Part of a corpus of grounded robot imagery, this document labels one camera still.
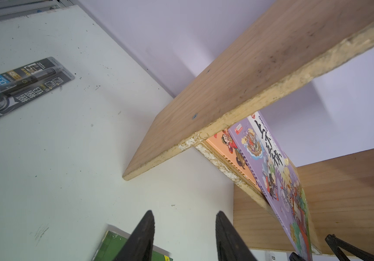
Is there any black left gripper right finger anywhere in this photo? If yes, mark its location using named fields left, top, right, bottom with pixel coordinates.
left=216, top=211, right=257, bottom=261

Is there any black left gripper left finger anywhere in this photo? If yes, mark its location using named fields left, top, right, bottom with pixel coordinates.
left=114, top=210, right=155, bottom=261

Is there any purple cartoon comic book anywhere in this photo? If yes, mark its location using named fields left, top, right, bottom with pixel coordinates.
left=228, top=112, right=312, bottom=261

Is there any orange Chinese comic book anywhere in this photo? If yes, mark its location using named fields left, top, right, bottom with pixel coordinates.
left=206, top=129, right=261, bottom=192

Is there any green wimpy kid book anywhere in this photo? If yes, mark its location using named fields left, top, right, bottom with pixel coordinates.
left=91, top=225, right=173, bottom=261

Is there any wooden two-tier bookshelf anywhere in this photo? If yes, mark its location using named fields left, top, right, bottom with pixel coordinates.
left=123, top=1, right=374, bottom=254

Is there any grey metal ruler strip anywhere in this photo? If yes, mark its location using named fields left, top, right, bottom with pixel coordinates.
left=0, top=57, right=75, bottom=118

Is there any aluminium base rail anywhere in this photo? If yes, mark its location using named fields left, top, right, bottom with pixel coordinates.
left=0, top=0, right=75, bottom=21

